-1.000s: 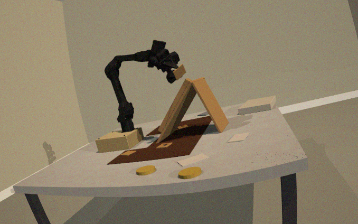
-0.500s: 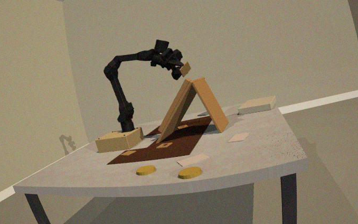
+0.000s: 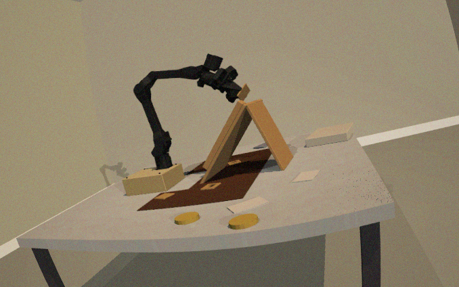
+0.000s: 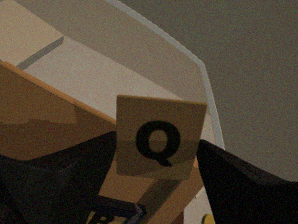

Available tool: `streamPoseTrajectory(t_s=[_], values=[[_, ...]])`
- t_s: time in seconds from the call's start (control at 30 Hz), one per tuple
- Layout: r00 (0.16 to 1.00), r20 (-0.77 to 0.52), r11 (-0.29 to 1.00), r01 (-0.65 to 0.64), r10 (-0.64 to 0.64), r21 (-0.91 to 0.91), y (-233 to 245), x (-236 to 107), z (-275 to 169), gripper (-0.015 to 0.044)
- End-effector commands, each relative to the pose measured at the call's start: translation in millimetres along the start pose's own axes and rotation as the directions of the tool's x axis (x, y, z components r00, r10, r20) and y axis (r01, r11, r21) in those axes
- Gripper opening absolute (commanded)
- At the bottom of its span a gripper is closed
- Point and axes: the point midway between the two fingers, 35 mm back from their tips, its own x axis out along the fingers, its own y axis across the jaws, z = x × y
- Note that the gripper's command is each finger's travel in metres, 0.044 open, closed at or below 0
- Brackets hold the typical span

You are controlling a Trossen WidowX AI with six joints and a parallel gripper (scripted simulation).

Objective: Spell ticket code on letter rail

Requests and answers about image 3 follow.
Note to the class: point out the yellow flat disc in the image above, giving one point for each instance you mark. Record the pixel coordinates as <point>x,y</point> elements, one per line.
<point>186,218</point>
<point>243,221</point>

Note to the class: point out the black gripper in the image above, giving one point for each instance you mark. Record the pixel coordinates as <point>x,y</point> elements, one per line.
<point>223,82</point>

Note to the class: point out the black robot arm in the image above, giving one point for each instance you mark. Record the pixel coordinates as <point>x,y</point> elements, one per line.
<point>162,140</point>

